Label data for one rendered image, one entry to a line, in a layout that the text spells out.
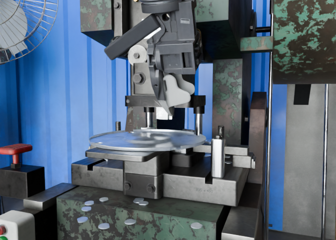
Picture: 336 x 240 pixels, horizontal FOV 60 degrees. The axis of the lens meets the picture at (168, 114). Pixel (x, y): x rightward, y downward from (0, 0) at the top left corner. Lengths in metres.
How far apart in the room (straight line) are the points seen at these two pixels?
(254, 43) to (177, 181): 0.46
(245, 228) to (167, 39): 0.38
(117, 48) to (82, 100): 1.88
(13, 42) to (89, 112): 1.08
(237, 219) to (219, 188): 0.08
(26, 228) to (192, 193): 0.37
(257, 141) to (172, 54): 0.61
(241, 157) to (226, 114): 0.23
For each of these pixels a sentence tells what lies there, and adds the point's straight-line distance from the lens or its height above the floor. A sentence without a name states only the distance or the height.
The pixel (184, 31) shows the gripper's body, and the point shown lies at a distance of 0.48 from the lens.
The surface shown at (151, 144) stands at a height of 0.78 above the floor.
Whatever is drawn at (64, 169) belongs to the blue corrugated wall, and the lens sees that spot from 2.54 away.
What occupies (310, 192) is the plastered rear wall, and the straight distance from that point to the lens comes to 2.05.
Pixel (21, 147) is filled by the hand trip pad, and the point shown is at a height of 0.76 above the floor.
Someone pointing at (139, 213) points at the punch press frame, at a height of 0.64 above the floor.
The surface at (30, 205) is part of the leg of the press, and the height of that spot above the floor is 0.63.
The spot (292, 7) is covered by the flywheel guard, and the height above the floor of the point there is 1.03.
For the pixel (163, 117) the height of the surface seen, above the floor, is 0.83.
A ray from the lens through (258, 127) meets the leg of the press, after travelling 1.04.
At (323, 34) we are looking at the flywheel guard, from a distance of 0.56.
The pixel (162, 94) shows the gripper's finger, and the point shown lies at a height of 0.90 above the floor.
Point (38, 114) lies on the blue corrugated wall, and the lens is 2.68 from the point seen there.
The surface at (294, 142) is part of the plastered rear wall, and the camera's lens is 1.97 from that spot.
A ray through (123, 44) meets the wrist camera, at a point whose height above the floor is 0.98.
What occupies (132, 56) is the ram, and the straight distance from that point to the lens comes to 0.79.
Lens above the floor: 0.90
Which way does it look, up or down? 5 degrees down
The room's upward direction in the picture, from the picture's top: straight up
